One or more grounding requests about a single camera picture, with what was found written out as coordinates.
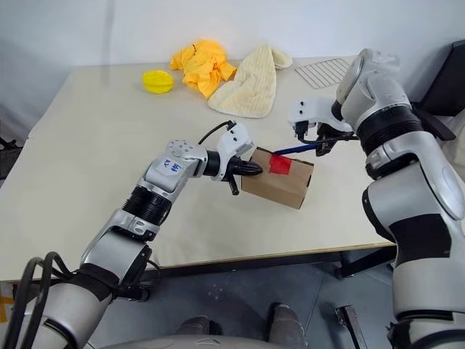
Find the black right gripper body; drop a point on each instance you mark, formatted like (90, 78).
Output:
(325, 132)

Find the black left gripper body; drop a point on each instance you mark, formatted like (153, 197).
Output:
(233, 181)

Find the blue cutter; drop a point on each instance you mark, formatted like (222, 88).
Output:
(294, 149)

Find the brown cardboard box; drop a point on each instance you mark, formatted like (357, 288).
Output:
(272, 185)

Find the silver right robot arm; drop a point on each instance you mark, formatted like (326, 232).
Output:
(399, 181)

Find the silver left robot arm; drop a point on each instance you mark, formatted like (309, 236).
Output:
(163, 174)

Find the red tape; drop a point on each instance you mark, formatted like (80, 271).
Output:
(280, 165)

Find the cream ribbed towel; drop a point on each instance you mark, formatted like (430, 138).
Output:
(247, 91)

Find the crumpled yellow cloth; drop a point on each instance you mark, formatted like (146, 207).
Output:
(203, 65)

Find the yellow ridged toy fruit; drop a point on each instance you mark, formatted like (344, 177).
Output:
(158, 83)

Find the dark rounded shape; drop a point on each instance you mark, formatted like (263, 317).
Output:
(198, 325)
(287, 321)

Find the silver robot torso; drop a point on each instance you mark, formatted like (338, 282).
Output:
(203, 343)

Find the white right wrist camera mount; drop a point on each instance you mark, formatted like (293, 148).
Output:
(309, 109)

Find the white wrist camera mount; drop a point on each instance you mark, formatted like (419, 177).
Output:
(309, 109)
(234, 141)

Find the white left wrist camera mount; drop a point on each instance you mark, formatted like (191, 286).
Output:
(234, 141)

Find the black table frame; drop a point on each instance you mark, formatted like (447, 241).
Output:
(363, 267)

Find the black metal bracket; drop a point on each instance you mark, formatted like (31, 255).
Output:
(350, 327)

